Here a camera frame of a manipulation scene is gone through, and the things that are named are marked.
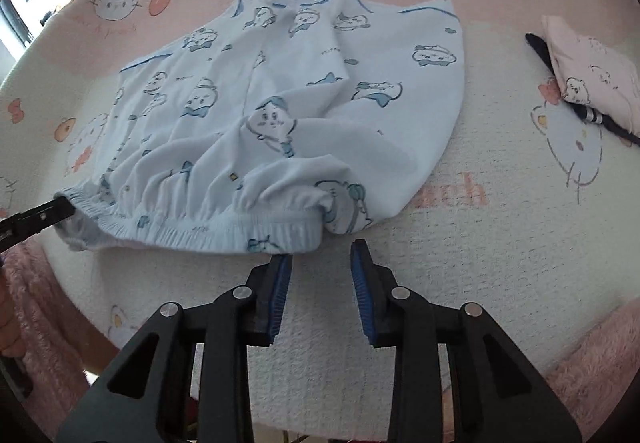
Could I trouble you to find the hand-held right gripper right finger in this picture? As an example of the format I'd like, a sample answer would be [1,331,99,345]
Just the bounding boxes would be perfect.
[349,238,583,443]

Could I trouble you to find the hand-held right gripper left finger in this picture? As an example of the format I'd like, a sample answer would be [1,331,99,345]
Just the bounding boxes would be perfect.
[55,253,296,443]

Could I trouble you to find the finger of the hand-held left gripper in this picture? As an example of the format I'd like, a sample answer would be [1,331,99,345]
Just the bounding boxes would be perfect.
[0,194,77,254]

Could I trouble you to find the light blue printed pajama pants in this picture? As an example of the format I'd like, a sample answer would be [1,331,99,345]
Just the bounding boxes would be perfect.
[54,0,468,256]

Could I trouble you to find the person's left hand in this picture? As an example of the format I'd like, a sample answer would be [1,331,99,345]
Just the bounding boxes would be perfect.
[0,268,25,358]

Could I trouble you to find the pink fluffy fabric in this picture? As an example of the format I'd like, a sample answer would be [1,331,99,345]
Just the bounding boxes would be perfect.
[542,300,640,429]
[0,240,121,404]

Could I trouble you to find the pink cat printed blanket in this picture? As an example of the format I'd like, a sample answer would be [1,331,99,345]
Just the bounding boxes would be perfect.
[0,0,640,429]

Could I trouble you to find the dark navy folded garment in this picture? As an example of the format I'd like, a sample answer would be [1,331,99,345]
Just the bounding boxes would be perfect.
[525,32,640,147]

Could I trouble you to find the pink folded printed garment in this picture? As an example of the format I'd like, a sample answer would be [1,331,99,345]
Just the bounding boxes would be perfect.
[542,14,640,136]

